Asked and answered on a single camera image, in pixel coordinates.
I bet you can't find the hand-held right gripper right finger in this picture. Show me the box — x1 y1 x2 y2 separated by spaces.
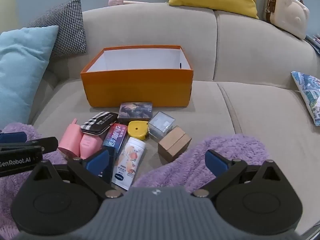
191 149 288 199

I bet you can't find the small brown cardboard box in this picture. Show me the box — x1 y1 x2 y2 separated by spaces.
157 126 192 163

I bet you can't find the light blue pillow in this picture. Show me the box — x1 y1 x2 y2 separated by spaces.
0 25 60 130

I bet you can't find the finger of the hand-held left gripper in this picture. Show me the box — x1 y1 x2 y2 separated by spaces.
25 137 58 153
0 132 27 145

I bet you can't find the beige sofa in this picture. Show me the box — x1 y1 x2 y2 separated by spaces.
0 1 320 233

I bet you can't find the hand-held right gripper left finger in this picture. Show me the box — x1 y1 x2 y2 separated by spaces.
29 149 123 199

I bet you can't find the pink toothbrush cup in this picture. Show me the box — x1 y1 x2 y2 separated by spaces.
58 118 84 158

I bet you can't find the white floral lotion bottle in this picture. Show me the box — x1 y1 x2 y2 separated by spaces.
111 137 146 191

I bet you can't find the photo card box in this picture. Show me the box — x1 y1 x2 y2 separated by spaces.
117 102 153 126

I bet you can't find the orange cardboard box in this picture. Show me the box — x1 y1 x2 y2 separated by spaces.
80 45 194 108

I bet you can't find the blue red toothpaste box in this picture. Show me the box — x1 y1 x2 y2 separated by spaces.
102 123 129 153

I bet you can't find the purple fluffy blanket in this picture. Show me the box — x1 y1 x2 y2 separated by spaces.
0 122 270 230

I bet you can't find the cream mini suitcase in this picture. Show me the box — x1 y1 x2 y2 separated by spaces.
262 0 310 40

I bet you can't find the colourful printed pillow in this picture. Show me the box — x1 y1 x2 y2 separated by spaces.
290 71 320 127

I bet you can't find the houndstooth pillow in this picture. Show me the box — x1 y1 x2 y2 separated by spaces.
27 0 87 58

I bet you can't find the stack of magazines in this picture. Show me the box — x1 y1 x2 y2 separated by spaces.
304 34 320 54

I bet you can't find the clear plastic box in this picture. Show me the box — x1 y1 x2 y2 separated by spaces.
148 111 175 140

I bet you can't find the yellow tape measure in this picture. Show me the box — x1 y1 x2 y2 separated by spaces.
127 120 150 141

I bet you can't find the pink pump bottle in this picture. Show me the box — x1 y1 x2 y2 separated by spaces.
79 133 103 160

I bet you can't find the plaid zip case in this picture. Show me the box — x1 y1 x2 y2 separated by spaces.
80 111 119 137

